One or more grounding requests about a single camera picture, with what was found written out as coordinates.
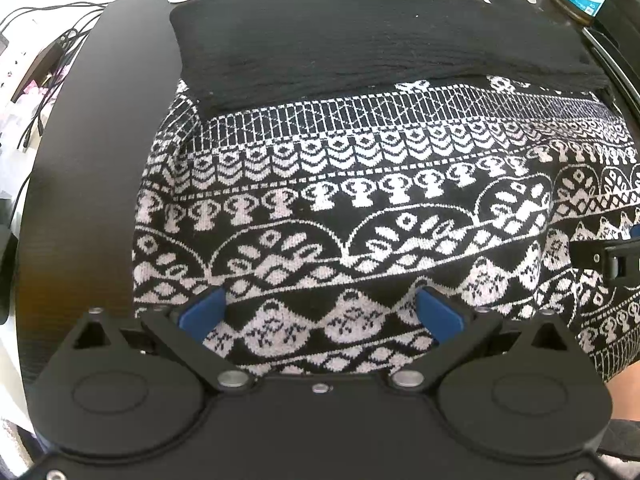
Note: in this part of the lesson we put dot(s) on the person's leg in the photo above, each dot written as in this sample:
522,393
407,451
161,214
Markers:
627,390

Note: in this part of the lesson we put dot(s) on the large black case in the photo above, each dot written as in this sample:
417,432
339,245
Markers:
625,10

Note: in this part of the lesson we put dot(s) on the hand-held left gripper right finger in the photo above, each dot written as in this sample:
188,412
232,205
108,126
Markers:
440,312

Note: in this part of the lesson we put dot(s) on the black white patterned sweater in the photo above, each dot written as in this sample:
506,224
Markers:
350,170

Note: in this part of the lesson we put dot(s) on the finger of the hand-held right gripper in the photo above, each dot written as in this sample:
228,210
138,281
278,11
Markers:
590,255

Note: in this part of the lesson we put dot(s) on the white power strip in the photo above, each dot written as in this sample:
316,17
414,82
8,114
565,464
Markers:
12,67

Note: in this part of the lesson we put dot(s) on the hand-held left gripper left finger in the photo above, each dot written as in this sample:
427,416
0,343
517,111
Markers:
202,312

